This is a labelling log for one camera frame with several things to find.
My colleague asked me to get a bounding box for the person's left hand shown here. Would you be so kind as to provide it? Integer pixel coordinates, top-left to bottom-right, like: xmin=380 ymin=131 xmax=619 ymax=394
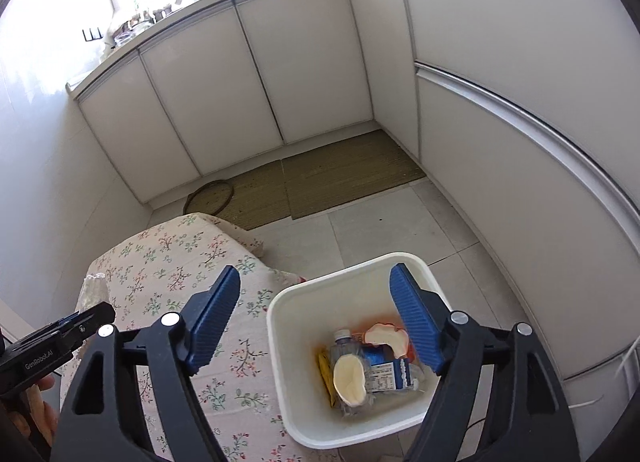
xmin=14 ymin=376 xmax=57 ymax=446

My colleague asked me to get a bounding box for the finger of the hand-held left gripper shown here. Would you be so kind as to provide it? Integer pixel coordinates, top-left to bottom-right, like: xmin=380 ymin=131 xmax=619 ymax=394
xmin=50 ymin=302 xmax=117 ymax=349

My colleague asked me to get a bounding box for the light blue milk carton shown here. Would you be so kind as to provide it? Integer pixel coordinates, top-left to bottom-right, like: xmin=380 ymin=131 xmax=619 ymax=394
xmin=360 ymin=344 xmax=421 ymax=393

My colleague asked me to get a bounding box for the clear plastic bottle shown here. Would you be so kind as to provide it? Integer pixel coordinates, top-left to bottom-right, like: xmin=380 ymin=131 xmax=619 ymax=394
xmin=327 ymin=329 xmax=371 ymax=418

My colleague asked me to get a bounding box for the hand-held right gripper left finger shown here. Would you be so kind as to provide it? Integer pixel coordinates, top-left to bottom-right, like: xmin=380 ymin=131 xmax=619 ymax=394
xmin=59 ymin=264 xmax=242 ymax=462

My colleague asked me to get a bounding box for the round woven tray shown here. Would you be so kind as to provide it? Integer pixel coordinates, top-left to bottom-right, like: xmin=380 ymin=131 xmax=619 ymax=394
xmin=185 ymin=180 xmax=236 ymax=215

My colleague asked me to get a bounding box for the woven floor mat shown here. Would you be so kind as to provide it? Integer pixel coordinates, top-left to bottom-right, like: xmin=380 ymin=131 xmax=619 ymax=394
xmin=280 ymin=129 xmax=427 ymax=221
xmin=212 ymin=160 xmax=293 ymax=231

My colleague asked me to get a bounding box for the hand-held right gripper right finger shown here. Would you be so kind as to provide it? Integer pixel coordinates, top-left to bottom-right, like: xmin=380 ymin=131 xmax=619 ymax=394
xmin=389 ymin=263 xmax=583 ymax=462

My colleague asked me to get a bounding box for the yellow snack packet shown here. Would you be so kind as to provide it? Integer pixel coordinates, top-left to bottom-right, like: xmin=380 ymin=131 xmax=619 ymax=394
xmin=317 ymin=352 xmax=341 ymax=408

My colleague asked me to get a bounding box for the white curved side cabinet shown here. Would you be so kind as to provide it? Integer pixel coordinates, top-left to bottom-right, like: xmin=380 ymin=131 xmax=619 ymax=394
xmin=342 ymin=0 xmax=640 ymax=408

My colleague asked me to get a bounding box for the white base cabinet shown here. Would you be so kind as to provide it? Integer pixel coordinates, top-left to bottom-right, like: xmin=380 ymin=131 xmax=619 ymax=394
xmin=65 ymin=0 xmax=376 ymax=205

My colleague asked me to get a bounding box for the floral tablecloth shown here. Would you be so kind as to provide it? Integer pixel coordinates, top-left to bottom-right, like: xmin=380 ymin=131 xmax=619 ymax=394
xmin=75 ymin=212 xmax=308 ymax=462

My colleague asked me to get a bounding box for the white plastic bin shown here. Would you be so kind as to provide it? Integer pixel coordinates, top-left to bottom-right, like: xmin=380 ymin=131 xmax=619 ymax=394
xmin=266 ymin=253 xmax=453 ymax=449

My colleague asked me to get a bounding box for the group of small jars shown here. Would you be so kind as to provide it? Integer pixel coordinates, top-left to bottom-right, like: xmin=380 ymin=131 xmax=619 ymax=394
xmin=112 ymin=0 xmax=186 ymax=47

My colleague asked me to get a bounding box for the white crinkled wrapper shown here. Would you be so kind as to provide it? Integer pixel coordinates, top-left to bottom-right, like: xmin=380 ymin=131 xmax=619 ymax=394
xmin=81 ymin=271 xmax=108 ymax=315

